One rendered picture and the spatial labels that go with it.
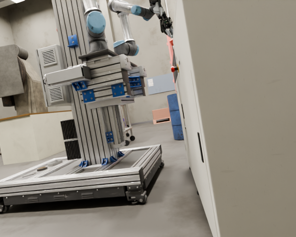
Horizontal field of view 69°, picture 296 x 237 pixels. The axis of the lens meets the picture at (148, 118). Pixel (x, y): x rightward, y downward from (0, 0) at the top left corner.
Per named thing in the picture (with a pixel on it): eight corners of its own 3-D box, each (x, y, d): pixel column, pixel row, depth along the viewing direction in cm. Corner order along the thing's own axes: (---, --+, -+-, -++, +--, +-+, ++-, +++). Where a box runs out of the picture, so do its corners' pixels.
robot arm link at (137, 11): (103, -5, 201) (138, 2, 172) (112, -2, 208) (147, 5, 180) (101, 9, 205) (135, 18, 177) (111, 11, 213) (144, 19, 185)
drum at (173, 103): (206, 132, 389) (199, 89, 385) (201, 138, 341) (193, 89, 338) (178, 136, 410) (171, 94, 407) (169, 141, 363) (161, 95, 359)
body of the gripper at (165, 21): (165, 26, 176) (158, 13, 177) (163, 31, 185) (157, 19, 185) (173, 22, 177) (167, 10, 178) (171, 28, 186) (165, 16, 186)
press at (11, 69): (62, 143, 655) (44, 46, 642) (31, 154, 530) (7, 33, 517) (23, 149, 687) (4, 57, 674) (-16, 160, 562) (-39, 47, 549)
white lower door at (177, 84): (186, 156, 202) (174, 83, 199) (189, 156, 201) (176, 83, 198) (194, 181, 137) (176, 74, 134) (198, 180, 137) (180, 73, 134)
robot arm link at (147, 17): (137, 12, 189) (145, 3, 182) (146, 15, 197) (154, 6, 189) (140, 20, 188) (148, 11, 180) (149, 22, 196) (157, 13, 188)
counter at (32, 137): (2, 165, 424) (-7, 120, 420) (74, 141, 673) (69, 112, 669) (38, 160, 405) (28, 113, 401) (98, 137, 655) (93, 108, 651)
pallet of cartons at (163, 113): (190, 116, 876) (186, 95, 872) (189, 118, 767) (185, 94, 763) (155, 122, 910) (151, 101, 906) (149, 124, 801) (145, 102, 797)
